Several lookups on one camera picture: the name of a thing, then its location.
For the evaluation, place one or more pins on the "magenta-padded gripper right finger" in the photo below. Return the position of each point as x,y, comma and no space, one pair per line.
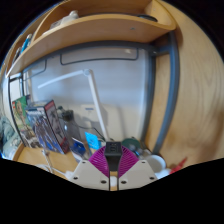
136,173

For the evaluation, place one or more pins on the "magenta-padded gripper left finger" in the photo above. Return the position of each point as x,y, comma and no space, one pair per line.
88,175

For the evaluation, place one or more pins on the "black charger block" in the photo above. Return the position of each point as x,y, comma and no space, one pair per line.
112,153

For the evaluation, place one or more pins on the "green round tin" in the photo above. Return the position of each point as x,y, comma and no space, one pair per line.
133,144

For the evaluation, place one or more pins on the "dark blue small box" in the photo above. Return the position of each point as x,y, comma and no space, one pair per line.
78,146

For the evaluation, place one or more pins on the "light blue tall box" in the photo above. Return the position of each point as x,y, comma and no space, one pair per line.
91,140

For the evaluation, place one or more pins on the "clear bottle with black cap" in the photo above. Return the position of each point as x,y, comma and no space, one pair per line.
67,115

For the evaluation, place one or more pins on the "white box-shaped device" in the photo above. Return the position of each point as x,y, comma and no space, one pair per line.
88,111

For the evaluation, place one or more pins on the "blue robot model box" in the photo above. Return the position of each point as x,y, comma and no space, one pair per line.
43,126

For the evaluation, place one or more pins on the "white desk lamp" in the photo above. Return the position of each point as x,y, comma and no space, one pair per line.
96,100

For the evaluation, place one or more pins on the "green bedding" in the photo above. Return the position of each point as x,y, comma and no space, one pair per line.
6,136

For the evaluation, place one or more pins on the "green toy figure box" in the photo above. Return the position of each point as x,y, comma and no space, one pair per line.
20,113

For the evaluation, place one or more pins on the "wooden shelf unit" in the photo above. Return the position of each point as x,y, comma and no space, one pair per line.
100,33

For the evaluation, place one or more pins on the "grey metal desk frame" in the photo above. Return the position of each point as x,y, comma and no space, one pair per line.
170,100

